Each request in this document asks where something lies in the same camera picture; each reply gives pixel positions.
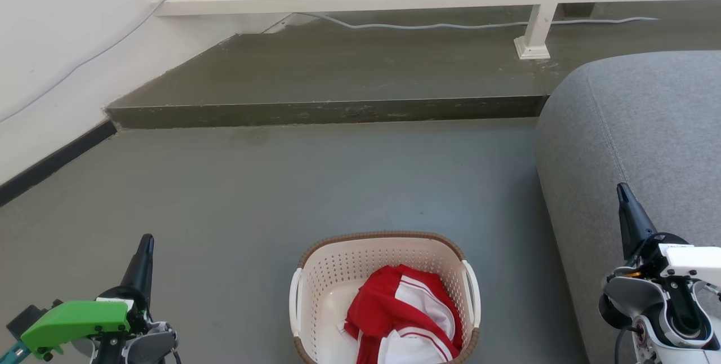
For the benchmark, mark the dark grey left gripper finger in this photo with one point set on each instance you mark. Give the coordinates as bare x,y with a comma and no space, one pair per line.
141,268

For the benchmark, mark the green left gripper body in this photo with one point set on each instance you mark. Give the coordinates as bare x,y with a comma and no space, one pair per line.
79,322

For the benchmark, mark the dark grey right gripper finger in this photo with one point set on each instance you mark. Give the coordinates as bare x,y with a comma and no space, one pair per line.
633,223

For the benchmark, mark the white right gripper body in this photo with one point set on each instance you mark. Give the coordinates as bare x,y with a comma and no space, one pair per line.
690,262

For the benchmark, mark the cream laundry basket brown rim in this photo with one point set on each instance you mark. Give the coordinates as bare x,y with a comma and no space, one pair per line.
332,274

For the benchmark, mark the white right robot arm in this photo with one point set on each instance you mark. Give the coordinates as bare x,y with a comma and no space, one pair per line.
625,291

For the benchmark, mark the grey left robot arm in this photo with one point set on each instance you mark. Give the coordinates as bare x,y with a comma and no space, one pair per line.
149,347

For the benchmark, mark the grey fabric sofa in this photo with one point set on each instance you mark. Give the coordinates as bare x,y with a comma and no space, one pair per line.
625,121

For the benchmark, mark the black baseboard strip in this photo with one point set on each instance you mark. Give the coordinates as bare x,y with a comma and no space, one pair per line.
53,162

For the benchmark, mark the red and white garment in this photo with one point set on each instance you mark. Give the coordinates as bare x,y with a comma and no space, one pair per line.
377,302

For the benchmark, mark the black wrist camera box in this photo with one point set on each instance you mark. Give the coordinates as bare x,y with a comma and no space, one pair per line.
22,318

